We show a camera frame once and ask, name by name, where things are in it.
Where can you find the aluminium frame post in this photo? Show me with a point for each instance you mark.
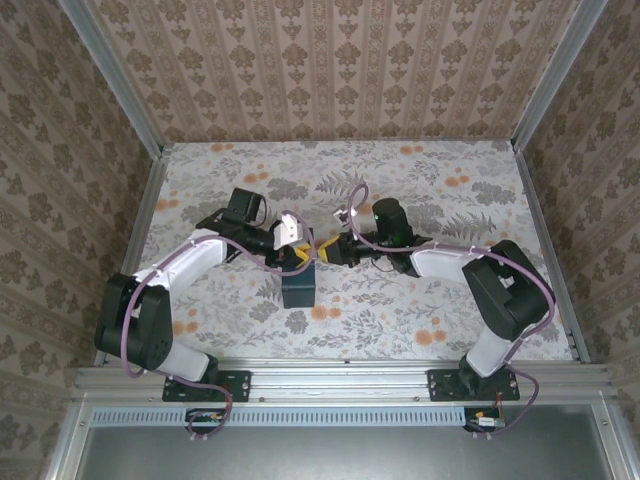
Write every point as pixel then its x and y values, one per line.
pixel 111 75
pixel 557 75

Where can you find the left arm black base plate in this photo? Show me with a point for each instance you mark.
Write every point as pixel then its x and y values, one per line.
pixel 235 385

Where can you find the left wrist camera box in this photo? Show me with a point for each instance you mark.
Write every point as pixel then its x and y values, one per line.
pixel 289 232

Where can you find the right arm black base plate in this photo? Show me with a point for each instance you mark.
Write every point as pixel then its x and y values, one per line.
pixel 442 386

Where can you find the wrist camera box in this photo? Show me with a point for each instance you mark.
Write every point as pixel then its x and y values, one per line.
pixel 344 216
pixel 289 232

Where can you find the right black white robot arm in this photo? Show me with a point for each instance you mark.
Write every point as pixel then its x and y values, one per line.
pixel 505 295

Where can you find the aluminium mounting rail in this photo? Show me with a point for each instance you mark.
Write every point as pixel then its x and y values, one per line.
pixel 340 380

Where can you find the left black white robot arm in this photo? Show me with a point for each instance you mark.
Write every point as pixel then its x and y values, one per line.
pixel 145 330

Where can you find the starry night tin box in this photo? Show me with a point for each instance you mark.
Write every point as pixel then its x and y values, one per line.
pixel 299 290

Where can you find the small connector board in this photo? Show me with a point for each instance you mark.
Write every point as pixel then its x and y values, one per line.
pixel 205 419
pixel 485 421

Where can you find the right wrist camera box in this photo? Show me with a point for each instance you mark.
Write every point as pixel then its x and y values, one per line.
pixel 344 216

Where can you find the grey metal sheet panel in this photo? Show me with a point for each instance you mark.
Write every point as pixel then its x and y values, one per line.
pixel 340 455

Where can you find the aluminium table side rail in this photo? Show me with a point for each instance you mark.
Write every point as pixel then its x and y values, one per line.
pixel 149 200
pixel 544 225

